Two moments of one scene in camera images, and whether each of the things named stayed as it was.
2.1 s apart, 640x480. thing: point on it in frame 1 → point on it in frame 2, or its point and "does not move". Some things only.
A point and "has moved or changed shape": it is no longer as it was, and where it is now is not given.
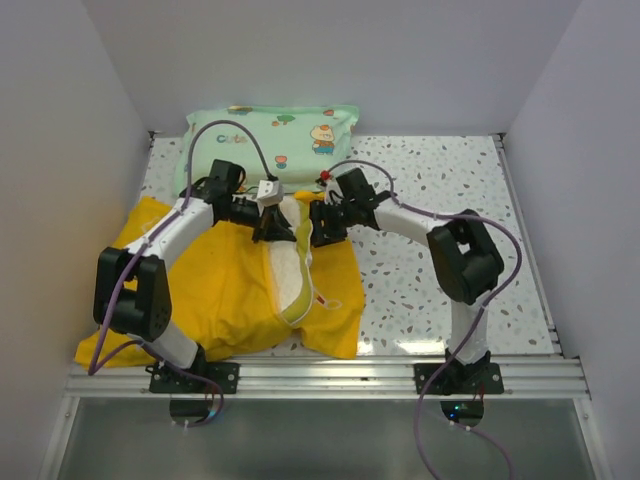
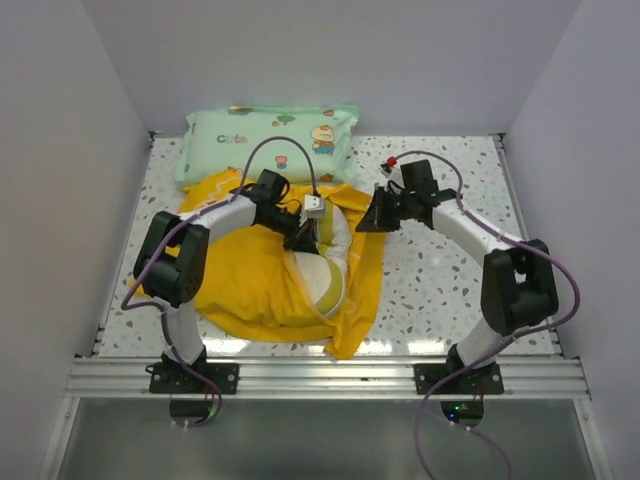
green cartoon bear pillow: x=302 y=145 does not move
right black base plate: x=459 y=379 does not move
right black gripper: x=320 y=234 → x=376 y=219
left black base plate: x=165 y=380 does not move
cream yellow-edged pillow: x=291 y=261 → x=323 y=275
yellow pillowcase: x=219 y=298 has moved or changed shape
